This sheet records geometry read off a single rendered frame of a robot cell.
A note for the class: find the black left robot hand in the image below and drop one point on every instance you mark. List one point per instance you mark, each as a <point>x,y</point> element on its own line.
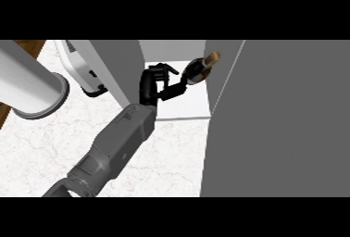
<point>148,86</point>

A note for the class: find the dark wine bottle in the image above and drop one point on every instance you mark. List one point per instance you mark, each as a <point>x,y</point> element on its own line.
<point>198,69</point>

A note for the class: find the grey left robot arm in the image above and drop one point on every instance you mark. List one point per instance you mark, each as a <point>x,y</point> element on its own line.
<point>123,135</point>

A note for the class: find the grey cabinet with white shelf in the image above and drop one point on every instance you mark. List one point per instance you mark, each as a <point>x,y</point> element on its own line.
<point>120,68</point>

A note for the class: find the large grey cabinet door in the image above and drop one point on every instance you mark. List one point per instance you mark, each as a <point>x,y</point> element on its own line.
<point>278,123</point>

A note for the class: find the white appliance with black base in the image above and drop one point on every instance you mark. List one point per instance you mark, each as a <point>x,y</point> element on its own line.
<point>80,68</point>

